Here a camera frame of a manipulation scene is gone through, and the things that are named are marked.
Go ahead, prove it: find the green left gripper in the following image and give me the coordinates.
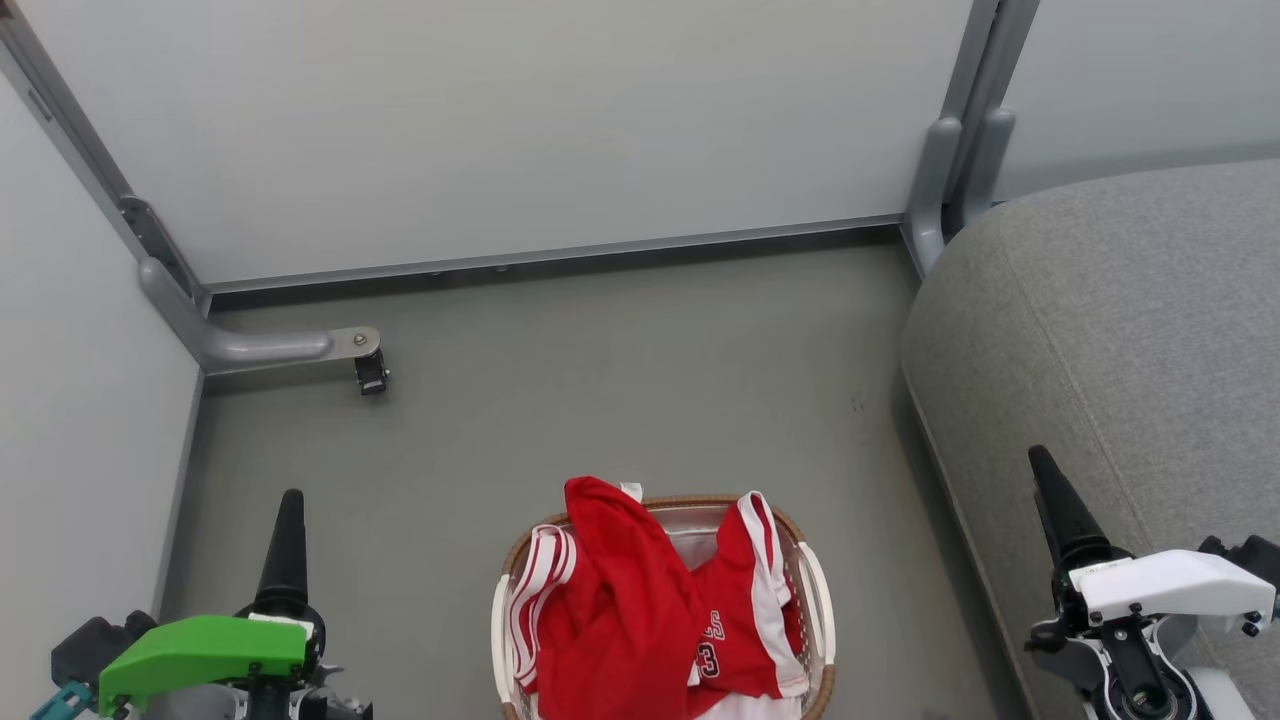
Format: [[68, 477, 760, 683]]
[[98, 488, 327, 717]]

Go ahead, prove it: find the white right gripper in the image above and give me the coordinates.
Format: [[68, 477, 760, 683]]
[[1029, 446, 1279, 647]]

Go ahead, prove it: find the red and white towel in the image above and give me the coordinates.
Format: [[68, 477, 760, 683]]
[[685, 490, 809, 720]]

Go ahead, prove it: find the red shirt with white stripes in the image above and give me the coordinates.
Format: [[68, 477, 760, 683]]
[[508, 476, 707, 720]]

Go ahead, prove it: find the grey fabric sofa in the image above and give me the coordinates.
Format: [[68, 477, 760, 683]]
[[900, 160, 1280, 720]]

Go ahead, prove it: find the grey partition foot bar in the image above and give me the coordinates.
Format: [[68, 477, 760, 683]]
[[138, 257, 382, 377]]

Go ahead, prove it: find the grey curved partition foot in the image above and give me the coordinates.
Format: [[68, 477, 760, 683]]
[[958, 107, 1017, 237], [903, 116, 963, 277]]

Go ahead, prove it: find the wicker laundry basket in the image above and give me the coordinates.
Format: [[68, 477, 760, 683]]
[[490, 495, 837, 720]]

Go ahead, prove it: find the grey partition post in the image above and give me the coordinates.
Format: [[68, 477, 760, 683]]
[[940, 0, 1041, 131], [0, 10, 213, 313]]

